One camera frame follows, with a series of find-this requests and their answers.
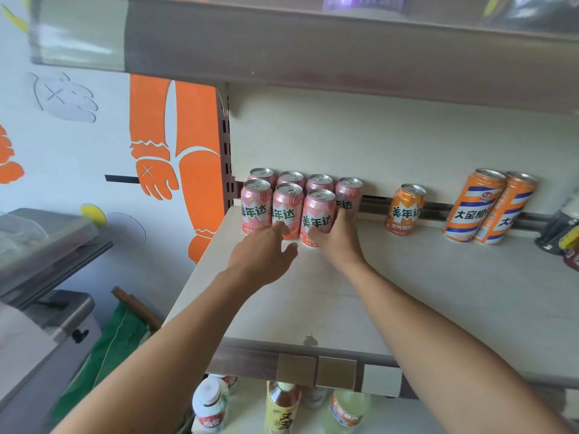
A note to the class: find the person's right hand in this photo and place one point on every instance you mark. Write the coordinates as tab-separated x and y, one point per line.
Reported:
341	248

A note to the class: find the person's left hand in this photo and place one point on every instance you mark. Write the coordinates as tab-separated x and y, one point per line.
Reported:
260	259

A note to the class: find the pink cans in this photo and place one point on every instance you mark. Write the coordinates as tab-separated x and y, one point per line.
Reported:
316	207

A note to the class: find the row of red cans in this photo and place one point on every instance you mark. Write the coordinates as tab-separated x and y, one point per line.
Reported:
255	207

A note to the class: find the small orange can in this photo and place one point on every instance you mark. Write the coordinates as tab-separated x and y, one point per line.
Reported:
405	212

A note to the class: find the person's left forearm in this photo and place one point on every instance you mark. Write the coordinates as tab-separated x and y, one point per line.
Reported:
154	366

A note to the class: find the person's right forearm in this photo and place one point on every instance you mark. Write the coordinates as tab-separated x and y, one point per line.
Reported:
452	357

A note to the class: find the tall orange striped can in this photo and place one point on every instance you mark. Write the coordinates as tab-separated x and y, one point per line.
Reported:
515	207
470	212

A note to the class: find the wooden stick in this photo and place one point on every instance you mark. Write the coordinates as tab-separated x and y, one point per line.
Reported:
135	307

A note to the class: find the clear round disc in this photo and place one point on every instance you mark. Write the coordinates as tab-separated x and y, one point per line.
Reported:
129	230

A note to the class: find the small clear bottle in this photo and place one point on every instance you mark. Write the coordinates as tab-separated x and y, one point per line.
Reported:
314	397

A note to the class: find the cluster of white milk bottles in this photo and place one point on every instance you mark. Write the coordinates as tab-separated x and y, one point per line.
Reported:
209	406

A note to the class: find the yellow label tea bottle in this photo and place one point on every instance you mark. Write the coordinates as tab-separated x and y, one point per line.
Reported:
281	415

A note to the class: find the pale green drink bottle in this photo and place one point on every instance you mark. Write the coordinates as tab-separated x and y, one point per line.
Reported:
346	413

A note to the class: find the yellow round disc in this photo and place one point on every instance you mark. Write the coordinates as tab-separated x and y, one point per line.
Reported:
94	215

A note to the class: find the steel counter machine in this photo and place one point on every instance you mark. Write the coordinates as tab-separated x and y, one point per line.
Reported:
68	307

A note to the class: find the clear food display cover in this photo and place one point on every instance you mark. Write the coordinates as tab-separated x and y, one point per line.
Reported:
45	248

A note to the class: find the row of tall drink bottles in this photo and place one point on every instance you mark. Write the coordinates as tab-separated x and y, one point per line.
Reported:
556	230

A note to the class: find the white paper notice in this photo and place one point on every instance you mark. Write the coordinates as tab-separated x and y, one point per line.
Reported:
22	352

